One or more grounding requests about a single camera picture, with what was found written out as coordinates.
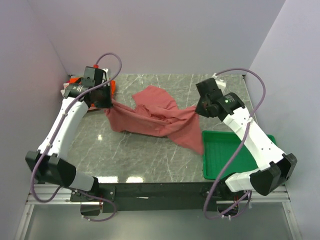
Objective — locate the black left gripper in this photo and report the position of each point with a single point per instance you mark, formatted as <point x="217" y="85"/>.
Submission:
<point x="107" y="104"/>

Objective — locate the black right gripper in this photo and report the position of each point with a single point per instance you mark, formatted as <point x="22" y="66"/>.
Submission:
<point x="199" y="110"/>

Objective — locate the dusty pink t shirt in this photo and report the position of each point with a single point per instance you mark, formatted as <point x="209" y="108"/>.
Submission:
<point x="156" y="113"/>

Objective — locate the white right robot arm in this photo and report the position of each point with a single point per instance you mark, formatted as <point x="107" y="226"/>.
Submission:
<point x="274" y="166"/>

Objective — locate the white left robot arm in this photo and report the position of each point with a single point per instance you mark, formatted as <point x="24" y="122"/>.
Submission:
<point x="49" y="162"/>

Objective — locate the folded orange t shirt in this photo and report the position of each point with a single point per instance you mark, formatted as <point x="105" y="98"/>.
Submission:
<point x="75" y="88"/>

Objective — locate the folded pale pink shirt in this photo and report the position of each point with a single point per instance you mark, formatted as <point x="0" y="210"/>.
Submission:
<point x="65" y="91"/>

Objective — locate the green plastic tray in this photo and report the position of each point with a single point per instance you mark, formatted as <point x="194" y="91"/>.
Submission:
<point x="219" y="146"/>

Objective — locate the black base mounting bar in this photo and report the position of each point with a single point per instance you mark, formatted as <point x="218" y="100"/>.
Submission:
<point x="144" y="197"/>

